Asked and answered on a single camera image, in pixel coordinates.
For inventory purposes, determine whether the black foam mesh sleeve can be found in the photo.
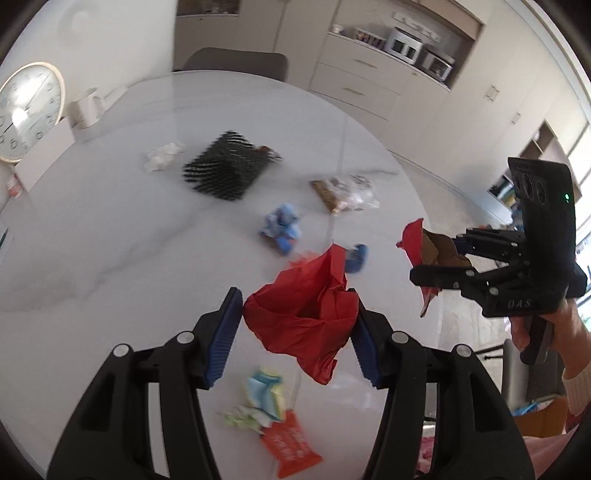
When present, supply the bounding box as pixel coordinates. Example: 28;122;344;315
182;131;282;201

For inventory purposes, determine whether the beige cabinet with niche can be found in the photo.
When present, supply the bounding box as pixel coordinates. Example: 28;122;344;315
174;0;278;72

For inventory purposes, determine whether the dark toaster oven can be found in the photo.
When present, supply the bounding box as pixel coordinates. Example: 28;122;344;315
420;46;455;83

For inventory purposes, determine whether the row of small jars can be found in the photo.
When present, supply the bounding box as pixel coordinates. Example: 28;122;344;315
353;28;386;48

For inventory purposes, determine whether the grey chair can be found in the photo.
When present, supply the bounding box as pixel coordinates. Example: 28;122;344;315
182;47;288;83

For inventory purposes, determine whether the silver toaster oven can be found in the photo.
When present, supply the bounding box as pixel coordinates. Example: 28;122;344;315
385;27;424;63

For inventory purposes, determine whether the orange red packet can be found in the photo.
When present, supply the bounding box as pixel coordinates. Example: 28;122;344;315
261;410;323;478

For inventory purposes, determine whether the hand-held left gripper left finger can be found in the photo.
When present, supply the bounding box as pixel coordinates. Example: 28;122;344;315
46;287;244;480

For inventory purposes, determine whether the round wall clock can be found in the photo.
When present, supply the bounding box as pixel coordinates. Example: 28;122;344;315
0;62;66;163

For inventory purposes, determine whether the beige drawer cabinet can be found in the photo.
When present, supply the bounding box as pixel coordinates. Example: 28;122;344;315
308;32;452;123

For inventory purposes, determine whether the crumpled white tissue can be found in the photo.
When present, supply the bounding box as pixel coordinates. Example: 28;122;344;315
144;142;186;174

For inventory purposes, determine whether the red plastic bag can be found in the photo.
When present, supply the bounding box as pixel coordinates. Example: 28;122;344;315
242;244;361;385

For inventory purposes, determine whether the white mug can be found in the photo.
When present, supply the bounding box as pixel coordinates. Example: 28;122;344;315
69;88;112;129

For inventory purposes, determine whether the orange cardboard box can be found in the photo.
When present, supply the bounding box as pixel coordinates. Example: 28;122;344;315
515;397;568;437

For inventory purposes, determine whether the red and brown wrapper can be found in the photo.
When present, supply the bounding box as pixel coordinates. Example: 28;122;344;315
397;218;474;318

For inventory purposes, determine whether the clear snack bag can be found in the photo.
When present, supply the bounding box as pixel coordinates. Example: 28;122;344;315
309;174;380;214

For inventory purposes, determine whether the red printed cloth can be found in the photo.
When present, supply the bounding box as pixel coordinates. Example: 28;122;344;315
418;434;437;476

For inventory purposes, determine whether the white cardboard box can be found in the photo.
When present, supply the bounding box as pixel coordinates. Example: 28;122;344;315
14;121;77;193

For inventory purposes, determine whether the crumpled green paper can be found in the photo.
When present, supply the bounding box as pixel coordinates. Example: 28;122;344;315
224;405;273;432

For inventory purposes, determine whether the small blue crumpled wrapper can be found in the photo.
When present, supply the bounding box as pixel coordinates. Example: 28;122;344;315
346;244;369;274

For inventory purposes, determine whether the person's right hand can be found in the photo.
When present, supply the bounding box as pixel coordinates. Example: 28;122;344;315
510;300;591;377

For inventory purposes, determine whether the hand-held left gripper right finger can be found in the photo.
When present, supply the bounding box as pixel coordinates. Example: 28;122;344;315
346;288;536;480

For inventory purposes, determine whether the blue face mask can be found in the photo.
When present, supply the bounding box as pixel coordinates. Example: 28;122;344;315
260;203;304;257

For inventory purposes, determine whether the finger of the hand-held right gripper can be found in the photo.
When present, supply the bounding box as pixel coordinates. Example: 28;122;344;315
410;262;533;300
452;227;528;267

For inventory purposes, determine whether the pastel paper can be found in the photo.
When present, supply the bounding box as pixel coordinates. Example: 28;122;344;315
245;368;284;421

